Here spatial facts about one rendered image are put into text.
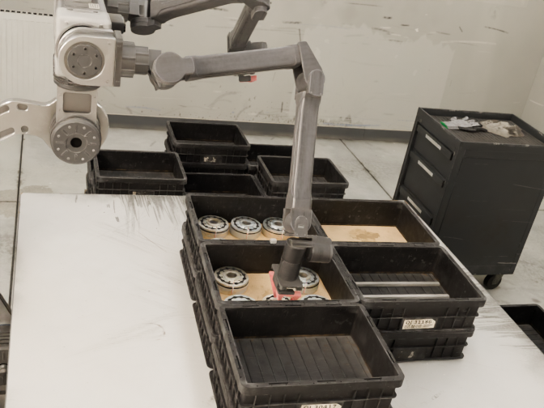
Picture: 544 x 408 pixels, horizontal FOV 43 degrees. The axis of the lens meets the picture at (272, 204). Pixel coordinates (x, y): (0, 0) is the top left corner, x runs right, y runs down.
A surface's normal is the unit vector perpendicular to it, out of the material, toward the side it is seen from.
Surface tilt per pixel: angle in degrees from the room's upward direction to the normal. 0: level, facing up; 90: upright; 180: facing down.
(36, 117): 90
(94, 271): 0
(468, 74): 90
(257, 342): 0
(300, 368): 0
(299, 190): 50
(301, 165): 60
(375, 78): 90
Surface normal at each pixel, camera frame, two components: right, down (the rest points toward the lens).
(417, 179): -0.95, -0.01
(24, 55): 0.27, 0.48
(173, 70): 0.32, -0.02
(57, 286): 0.17, -0.88
